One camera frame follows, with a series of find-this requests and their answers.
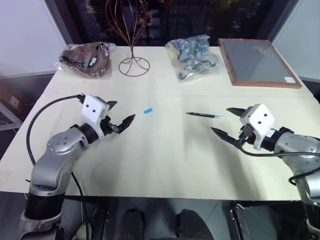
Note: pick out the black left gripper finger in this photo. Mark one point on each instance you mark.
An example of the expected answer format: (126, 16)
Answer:
(111, 103)
(126, 122)

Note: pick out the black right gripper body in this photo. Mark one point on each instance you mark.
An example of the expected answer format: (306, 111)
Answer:
(248, 136)

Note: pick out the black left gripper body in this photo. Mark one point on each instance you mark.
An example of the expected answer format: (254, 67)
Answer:
(109, 127)

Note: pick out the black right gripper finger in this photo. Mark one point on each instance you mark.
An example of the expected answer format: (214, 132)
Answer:
(236, 111)
(226, 137)

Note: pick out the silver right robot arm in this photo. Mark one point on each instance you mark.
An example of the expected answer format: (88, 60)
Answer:
(297, 147)

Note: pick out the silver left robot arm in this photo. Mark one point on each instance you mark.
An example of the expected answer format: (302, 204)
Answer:
(57, 160)

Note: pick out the small blue pen cap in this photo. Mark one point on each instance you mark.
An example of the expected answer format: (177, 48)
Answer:
(148, 111)

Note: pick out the black pen with blue tip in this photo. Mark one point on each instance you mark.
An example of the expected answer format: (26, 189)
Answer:
(202, 115)

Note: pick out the plastic bag with brown items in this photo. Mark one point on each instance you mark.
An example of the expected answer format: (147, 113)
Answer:
(85, 60)

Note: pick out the wooden framed grey board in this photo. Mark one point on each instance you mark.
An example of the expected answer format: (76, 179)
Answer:
(257, 62)

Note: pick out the plastic bag with blue items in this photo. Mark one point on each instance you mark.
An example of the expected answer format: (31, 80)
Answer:
(195, 60)

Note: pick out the black box under table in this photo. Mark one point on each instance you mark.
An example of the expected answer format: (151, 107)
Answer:
(262, 222)

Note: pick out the dark rounded shape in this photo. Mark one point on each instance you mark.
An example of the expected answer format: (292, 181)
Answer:
(131, 225)
(192, 225)

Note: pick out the brown cardboard box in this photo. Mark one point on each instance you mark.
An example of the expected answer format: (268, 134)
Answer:
(11, 100)

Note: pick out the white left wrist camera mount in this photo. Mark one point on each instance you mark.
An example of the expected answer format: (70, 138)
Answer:
(93, 110)

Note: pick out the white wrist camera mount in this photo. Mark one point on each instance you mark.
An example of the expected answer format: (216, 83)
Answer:
(261, 122)
(93, 110)

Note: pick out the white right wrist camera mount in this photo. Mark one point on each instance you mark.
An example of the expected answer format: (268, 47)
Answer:
(261, 122)

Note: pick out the white metal frame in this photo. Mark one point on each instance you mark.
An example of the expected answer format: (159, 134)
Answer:
(10, 120)

